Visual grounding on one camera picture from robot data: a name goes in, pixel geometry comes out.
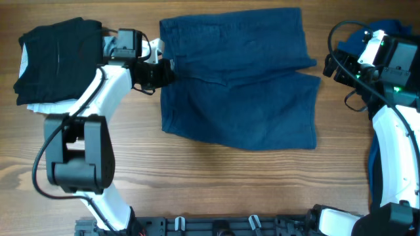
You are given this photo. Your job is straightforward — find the navy blue shorts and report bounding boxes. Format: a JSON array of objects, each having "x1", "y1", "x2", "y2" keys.
[{"x1": 159, "y1": 7, "x2": 320, "y2": 151}]

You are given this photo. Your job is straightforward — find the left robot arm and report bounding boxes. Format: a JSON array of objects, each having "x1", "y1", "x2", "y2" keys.
[{"x1": 31, "y1": 29, "x2": 175, "y2": 235}]

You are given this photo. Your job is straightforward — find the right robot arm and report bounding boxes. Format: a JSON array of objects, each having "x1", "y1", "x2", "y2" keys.
[{"x1": 304, "y1": 29, "x2": 419, "y2": 235}]

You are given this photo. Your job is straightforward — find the blue shirt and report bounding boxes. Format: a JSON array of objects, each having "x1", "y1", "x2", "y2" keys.
[{"x1": 330, "y1": 21, "x2": 419, "y2": 209}]

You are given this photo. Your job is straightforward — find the folded black shirt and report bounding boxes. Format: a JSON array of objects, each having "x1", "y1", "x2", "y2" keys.
[{"x1": 13, "y1": 17, "x2": 102, "y2": 106}]

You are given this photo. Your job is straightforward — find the folded white grey shirt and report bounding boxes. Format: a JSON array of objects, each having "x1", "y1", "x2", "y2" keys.
[{"x1": 18, "y1": 35, "x2": 121, "y2": 115}]

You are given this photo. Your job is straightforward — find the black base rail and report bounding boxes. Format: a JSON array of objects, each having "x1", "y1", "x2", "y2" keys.
[{"x1": 74, "y1": 215, "x2": 352, "y2": 236}]

